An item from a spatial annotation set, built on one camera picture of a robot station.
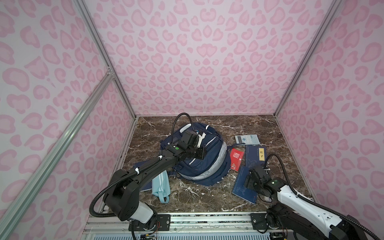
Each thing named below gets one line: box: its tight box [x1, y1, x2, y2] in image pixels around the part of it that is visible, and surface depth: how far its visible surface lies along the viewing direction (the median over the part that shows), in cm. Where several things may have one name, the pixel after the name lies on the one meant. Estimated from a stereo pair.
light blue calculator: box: [234, 134, 261, 145], surface depth 106 cm
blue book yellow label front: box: [231, 165, 257, 204], surface depth 84 cm
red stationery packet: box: [229, 148, 245, 172], surface depth 97 cm
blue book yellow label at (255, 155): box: [245, 145, 267, 170], surface depth 98 cm
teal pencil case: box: [151, 170, 171, 204], surface depth 83 cm
